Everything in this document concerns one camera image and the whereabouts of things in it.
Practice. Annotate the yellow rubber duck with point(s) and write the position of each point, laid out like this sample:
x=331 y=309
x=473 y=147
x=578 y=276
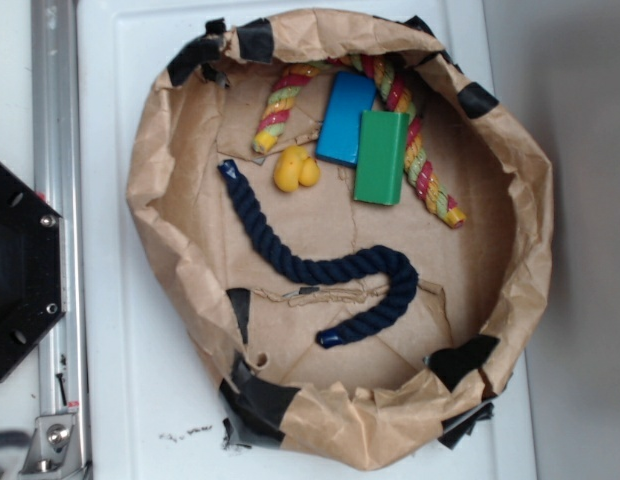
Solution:
x=294 y=168

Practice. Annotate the brown paper bin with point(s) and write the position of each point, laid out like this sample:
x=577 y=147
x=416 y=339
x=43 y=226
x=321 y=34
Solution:
x=475 y=219

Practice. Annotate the green rectangular block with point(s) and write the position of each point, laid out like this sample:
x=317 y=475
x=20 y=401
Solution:
x=379 y=170

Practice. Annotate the blue rectangular block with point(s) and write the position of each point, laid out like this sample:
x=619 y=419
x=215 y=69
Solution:
x=350 y=96

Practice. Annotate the white tray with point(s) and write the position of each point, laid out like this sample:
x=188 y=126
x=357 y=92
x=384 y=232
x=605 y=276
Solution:
x=154 y=411

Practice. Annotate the aluminium extrusion rail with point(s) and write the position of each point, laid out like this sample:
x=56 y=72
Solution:
x=63 y=369

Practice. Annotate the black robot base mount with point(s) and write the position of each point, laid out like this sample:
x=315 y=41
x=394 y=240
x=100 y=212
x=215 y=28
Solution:
x=31 y=299

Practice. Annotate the metal corner bracket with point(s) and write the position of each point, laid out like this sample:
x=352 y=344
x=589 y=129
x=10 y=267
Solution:
x=55 y=449

